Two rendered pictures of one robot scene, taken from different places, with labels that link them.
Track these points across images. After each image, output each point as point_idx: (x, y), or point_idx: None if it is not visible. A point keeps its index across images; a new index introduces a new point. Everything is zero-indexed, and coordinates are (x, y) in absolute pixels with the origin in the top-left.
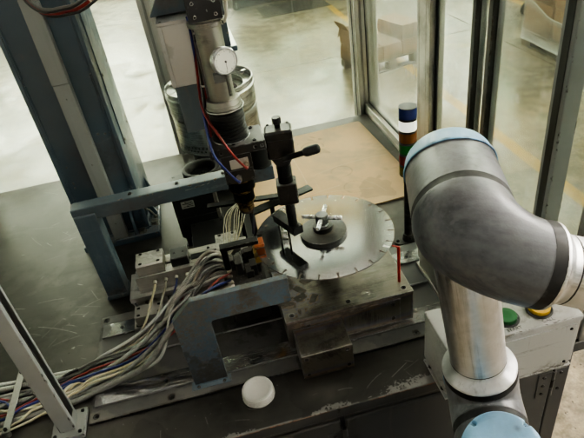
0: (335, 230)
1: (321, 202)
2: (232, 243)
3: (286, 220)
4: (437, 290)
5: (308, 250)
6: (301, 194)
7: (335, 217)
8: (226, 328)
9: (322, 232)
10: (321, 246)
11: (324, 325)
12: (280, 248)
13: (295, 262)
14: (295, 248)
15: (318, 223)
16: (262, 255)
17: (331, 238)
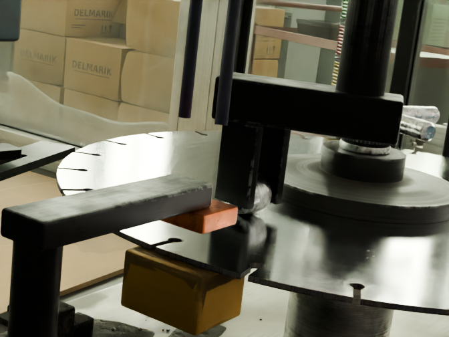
0: (407, 174)
1: (208, 142)
2: (91, 199)
3: (312, 86)
4: None
5: (412, 234)
6: (52, 158)
7: (421, 111)
8: None
9: (395, 172)
10: (436, 217)
11: None
12: (285, 239)
13: (441, 267)
14: (345, 233)
15: (410, 116)
16: (247, 272)
17: (438, 190)
